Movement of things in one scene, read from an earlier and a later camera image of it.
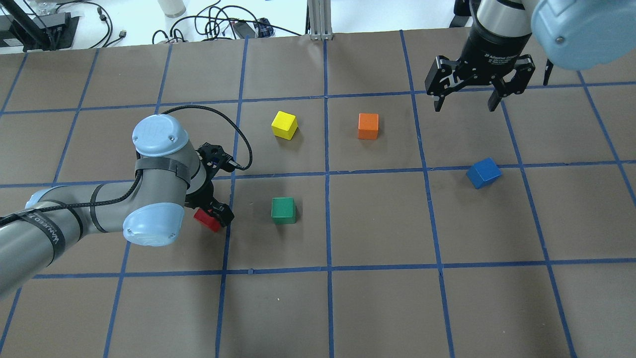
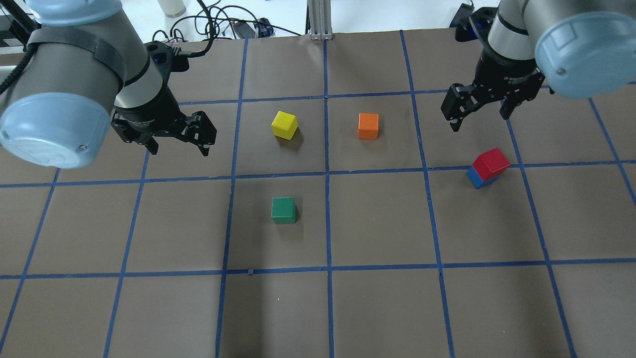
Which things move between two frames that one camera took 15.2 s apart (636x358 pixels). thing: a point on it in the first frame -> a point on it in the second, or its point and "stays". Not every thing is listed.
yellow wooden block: [284, 125] stays
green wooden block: [283, 210] stays
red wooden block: [205, 220] -> [491, 163]
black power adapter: [242, 29] stays
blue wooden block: [483, 173] stays
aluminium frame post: [320, 14] stays
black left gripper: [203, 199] -> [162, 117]
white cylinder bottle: [173, 8] stays
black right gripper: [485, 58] -> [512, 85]
